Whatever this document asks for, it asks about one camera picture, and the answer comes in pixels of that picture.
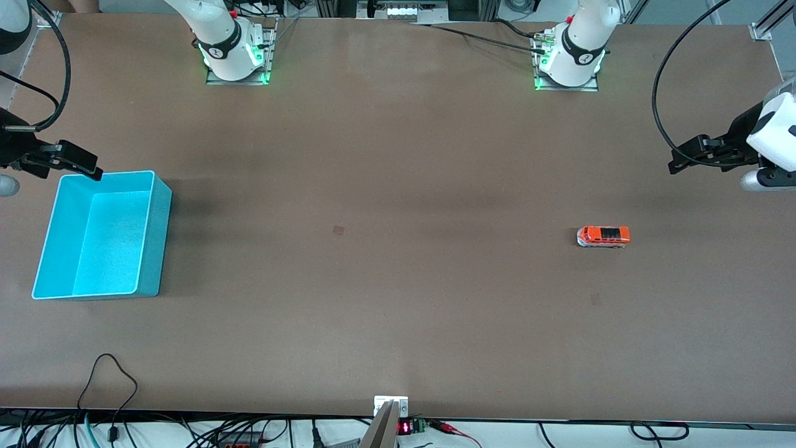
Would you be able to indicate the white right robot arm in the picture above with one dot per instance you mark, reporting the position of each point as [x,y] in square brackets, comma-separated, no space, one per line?
[224,37]

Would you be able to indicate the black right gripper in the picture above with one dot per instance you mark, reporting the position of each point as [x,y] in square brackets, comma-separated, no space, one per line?
[13,146]

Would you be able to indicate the red clip lead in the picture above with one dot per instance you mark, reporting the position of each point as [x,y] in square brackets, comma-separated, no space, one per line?
[449,428]

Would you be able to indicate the orange toy bus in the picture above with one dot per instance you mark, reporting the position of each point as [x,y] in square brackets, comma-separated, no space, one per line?
[603,236]

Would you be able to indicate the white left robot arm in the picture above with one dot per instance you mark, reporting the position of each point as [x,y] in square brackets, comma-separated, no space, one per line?
[578,46]

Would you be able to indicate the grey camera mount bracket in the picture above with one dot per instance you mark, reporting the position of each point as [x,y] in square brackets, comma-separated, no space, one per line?
[384,429]

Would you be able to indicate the grey orange power hub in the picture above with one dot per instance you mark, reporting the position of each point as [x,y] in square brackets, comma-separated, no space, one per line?
[239,442]

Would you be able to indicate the blue plastic box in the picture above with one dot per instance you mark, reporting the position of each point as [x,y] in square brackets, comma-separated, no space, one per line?
[115,242]

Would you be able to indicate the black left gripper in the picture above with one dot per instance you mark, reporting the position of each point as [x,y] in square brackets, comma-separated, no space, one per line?
[737,135]

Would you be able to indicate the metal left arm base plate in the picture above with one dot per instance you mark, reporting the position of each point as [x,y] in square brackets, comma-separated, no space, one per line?
[563,87]

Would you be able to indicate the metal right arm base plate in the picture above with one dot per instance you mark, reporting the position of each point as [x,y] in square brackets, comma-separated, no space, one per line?
[268,43]

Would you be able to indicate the red digit display board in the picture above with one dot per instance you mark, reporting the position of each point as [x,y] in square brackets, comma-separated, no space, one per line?
[405,428]

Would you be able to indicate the metal device with white lights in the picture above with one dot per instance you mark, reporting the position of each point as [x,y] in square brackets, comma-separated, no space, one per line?
[404,11]

